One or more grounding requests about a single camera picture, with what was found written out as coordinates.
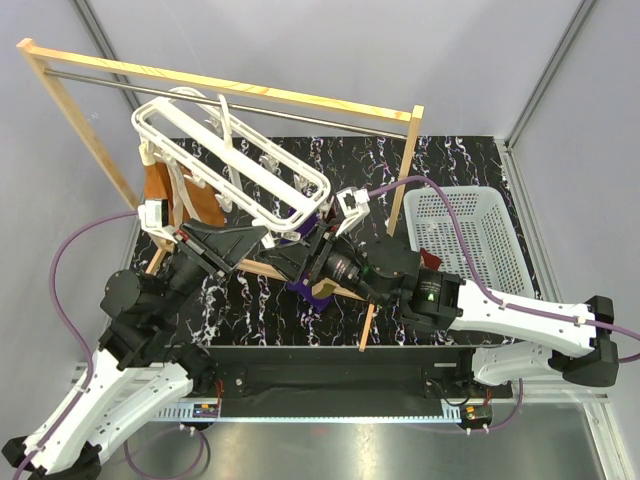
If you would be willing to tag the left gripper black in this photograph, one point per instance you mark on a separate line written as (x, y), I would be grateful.
(220, 248)

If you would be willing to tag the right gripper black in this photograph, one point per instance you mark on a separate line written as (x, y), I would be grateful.
(296, 258)

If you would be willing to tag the purple sock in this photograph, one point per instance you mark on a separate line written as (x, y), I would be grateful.
(319, 304)

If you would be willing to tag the striped sock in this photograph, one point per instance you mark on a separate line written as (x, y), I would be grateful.
(322, 289)
(429, 260)

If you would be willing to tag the white plastic clip hanger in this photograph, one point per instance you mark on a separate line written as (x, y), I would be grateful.
(212, 125)

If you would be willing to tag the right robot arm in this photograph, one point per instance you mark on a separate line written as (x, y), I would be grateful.
(552, 339)

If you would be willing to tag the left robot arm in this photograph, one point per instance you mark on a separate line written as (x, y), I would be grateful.
(93, 420)

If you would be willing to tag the orange sock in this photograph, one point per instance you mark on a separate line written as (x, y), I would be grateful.
(157, 185)

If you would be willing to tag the white plastic basket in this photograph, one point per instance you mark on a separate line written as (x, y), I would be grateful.
(486, 229)

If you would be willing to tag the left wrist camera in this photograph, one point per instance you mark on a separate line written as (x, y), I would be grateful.
(153, 215)

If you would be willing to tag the wooden hanging rack frame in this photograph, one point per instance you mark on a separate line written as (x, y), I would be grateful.
(40, 58)

